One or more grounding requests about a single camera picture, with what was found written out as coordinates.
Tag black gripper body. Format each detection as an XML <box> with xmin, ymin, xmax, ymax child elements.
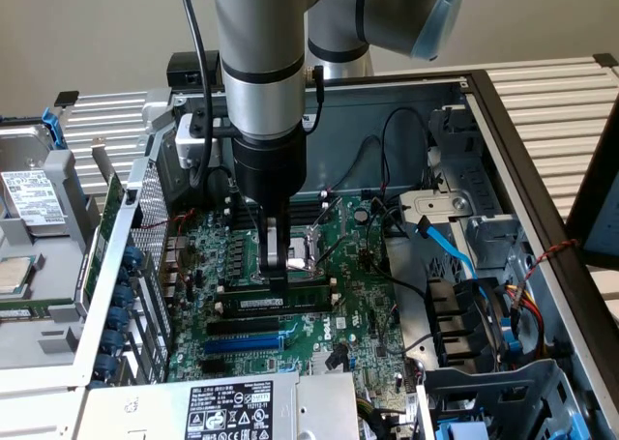
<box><xmin>230</xmin><ymin>132</ymin><xmax>310</xmax><ymax>219</ymax></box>

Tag green RAM stick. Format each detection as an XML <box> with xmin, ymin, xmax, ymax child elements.
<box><xmin>0</xmin><ymin>304</ymin><xmax>76</xmax><ymax>322</ymax></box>
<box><xmin>215</xmin><ymin>284</ymin><xmax>336</xmax><ymax>314</ymax></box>

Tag RAM slot white latches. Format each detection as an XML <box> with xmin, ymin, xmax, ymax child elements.
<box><xmin>222</xmin><ymin>200</ymin><xmax>332</xmax><ymax>223</ymax></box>
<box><xmin>214</xmin><ymin>292</ymin><xmax>339</xmax><ymax>314</ymax></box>
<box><xmin>216</xmin><ymin>276</ymin><xmax>339</xmax><ymax>296</ymax></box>
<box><xmin>222</xmin><ymin>191</ymin><xmax>331</xmax><ymax>211</ymax></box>

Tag CPU socket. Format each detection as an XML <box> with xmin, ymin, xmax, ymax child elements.
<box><xmin>250</xmin><ymin>224</ymin><xmax>331</xmax><ymax>284</ymax></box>

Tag metal socket cover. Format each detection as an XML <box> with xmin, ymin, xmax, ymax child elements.
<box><xmin>309</xmin><ymin>196</ymin><xmax>348</xmax><ymax>267</ymax></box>

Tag long black expansion slot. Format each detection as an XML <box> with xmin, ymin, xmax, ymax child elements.
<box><xmin>206</xmin><ymin>315</ymin><xmax>281</xmax><ymax>338</ymax></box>

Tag green Dell motherboard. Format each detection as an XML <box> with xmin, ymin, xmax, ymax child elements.
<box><xmin>166</xmin><ymin>193</ymin><xmax>422</xmax><ymax>402</ymax></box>

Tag open metal PC case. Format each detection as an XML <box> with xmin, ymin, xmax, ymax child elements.
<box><xmin>72</xmin><ymin>69</ymin><xmax>619</xmax><ymax>440</ymax></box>

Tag blue expansion slot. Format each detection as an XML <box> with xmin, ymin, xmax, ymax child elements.
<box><xmin>202</xmin><ymin>334</ymin><xmax>285</xmax><ymax>358</ymax></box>

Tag silver chipset heatsink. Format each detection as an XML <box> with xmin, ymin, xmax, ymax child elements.
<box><xmin>310</xmin><ymin>347</ymin><xmax>352</xmax><ymax>376</ymax></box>

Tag black box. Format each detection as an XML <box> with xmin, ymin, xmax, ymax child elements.
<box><xmin>166</xmin><ymin>51</ymin><xmax>223</xmax><ymax>87</ymax></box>

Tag blue card retention clip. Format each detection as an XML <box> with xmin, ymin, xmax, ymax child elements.
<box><xmin>121</xmin><ymin>245</ymin><xmax>142</xmax><ymax>279</ymax></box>
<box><xmin>106</xmin><ymin>307</ymin><xmax>131</xmax><ymax>333</ymax></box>
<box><xmin>94</xmin><ymin>355</ymin><xmax>119</xmax><ymax>382</ymax></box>
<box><xmin>101</xmin><ymin>330</ymin><xmax>125</xmax><ymax>357</ymax></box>
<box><xmin>113</xmin><ymin>284</ymin><xmax>135</xmax><ymax>310</ymax></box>

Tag green graphics card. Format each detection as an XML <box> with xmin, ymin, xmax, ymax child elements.
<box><xmin>80</xmin><ymin>137</ymin><xmax>126</xmax><ymax>308</ymax></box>

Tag grey power supply unit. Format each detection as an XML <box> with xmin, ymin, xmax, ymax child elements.
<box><xmin>72</xmin><ymin>369</ymin><xmax>362</xmax><ymax>440</ymax></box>

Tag black fan shroud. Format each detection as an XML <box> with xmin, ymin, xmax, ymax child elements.
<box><xmin>424</xmin><ymin>275</ymin><xmax>510</xmax><ymax>369</ymax></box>

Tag silver metal disk bay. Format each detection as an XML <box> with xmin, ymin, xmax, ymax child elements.
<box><xmin>398</xmin><ymin>104</ymin><xmax>531</xmax><ymax>286</ymax></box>

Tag grey drive tray assembly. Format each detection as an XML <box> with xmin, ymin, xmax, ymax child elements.
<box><xmin>0</xmin><ymin>147</ymin><xmax>101</xmax><ymax>371</ymax></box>

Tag blue disk caddy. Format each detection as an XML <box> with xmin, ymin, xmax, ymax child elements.
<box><xmin>0</xmin><ymin>106</ymin><xmax>68</xmax><ymax>152</ymax></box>

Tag silver hard disk white label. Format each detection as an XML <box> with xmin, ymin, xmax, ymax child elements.
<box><xmin>0</xmin><ymin>123</ymin><xmax>70</xmax><ymax>239</ymax></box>

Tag blue plastic fan clip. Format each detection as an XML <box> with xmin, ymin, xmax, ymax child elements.
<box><xmin>501</xmin><ymin>327</ymin><xmax>522</xmax><ymax>360</ymax></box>

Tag silver CPU chip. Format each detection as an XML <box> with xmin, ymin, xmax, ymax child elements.
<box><xmin>0</xmin><ymin>254</ymin><xmax>39</xmax><ymax>300</ymax></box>

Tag dark grey drive cage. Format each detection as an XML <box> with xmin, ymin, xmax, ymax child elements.
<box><xmin>416</xmin><ymin>357</ymin><xmax>599</xmax><ymax>440</ymax></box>

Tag black framed panel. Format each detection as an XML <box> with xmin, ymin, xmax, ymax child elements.
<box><xmin>564</xmin><ymin>113</ymin><xmax>619</xmax><ymax>273</ymax></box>

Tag black wire with plug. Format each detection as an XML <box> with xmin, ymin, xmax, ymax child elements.
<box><xmin>207</xmin><ymin>164</ymin><xmax>242</xmax><ymax>205</ymax></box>

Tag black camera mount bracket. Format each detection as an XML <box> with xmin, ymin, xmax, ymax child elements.
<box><xmin>189</xmin><ymin>109</ymin><xmax>242</xmax><ymax>140</ymax></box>

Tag black camera cable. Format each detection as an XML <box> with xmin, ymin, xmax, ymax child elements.
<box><xmin>177</xmin><ymin>0</ymin><xmax>222</xmax><ymax>192</ymax></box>

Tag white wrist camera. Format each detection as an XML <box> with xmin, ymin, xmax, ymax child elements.
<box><xmin>174</xmin><ymin>113</ymin><xmax>221</xmax><ymax>170</ymax></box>

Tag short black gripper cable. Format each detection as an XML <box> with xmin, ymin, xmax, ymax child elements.
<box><xmin>304</xmin><ymin>64</ymin><xmax>327</xmax><ymax>135</ymax></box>

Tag black red looped wire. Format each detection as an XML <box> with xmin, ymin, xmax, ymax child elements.
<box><xmin>332</xmin><ymin>133</ymin><xmax>386</xmax><ymax>194</ymax></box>

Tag red black twisted wire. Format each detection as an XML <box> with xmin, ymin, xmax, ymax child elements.
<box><xmin>130</xmin><ymin>207</ymin><xmax>200</xmax><ymax>236</ymax></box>
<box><xmin>523</xmin><ymin>238</ymin><xmax>581</xmax><ymax>291</ymax></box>

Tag black motherboard wire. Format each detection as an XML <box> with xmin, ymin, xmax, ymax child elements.
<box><xmin>364</xmin><ymin>206</ymin><xmax>431</xmax><ymax>299</ymax></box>

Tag blue SATA wire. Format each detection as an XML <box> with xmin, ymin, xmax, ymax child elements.
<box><xmin>415</xmin><ymin>215</ymin><xmax>490</xmax><ymax>302</ymax></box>

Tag yellow red power wires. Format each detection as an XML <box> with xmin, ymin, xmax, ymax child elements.
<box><xmin>504</xmin><ymin>284</ymin><xmax>539</xmax><ymax>326</ymax></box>

